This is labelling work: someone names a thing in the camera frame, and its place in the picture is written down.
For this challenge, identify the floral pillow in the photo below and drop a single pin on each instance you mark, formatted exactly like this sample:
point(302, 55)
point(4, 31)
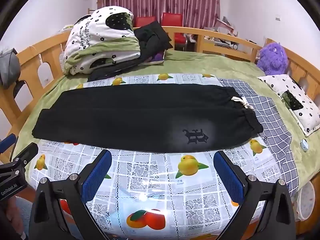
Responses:
point(300, 97)

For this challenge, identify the white basket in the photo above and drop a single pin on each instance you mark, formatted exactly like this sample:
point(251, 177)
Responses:
point(307, 200)

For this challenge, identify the red chair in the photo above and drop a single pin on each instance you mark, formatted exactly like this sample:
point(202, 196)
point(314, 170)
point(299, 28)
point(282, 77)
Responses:
point(145, 21)
point(172, 20)

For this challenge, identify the small white round device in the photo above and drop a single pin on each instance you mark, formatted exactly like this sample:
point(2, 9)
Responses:
point(304, 145)

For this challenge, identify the fruit print plastic tablecloth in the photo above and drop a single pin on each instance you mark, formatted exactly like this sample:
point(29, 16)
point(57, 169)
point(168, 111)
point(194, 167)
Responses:
point(155, 170)

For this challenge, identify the grey checkered cloth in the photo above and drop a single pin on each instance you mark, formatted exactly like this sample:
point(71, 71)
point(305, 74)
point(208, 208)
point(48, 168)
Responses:
point(272, 130)

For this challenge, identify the purple cloth item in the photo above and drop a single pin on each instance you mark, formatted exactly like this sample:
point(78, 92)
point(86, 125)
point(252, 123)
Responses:
point(158, 57)

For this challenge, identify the grey hanging bag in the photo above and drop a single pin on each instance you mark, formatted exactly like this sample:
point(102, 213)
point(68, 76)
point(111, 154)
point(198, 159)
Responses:
point(8, 67)

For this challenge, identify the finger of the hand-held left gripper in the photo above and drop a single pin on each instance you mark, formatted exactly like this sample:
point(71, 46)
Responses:
point(7, 142)
point(26, 153)

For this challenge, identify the clutter pile of boxes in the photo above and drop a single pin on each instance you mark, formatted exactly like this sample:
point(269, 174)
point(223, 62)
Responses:
point(225, 30)

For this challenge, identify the folded floral quilt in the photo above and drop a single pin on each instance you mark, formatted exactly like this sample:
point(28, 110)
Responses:
point(100, 30)

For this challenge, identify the black pants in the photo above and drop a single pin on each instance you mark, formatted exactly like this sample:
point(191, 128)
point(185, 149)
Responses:
point(125, 120)

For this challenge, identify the dark cloth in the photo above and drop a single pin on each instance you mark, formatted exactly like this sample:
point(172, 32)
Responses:
point(110, 71)

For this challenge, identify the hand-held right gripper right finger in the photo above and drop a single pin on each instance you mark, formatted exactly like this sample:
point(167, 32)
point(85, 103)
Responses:
point(228, 177)

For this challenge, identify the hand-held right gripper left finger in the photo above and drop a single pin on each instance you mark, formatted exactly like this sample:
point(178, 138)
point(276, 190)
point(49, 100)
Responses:
point(97, 177)

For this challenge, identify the black clothes pile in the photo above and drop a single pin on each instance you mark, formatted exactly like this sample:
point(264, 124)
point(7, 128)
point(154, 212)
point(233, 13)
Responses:
point(152, 40)

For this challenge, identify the purple plush toy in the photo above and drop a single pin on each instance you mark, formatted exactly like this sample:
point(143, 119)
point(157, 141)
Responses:
point(271, 57)

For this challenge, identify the green blanket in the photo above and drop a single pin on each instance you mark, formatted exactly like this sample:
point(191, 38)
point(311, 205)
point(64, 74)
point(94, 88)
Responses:
point(200, 62)

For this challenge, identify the person's blue jeans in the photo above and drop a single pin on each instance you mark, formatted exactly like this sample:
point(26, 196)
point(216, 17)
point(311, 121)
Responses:
point(26, 212)

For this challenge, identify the wooden bed frame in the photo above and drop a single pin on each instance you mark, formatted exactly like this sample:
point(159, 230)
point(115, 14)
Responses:
point(27, 55)

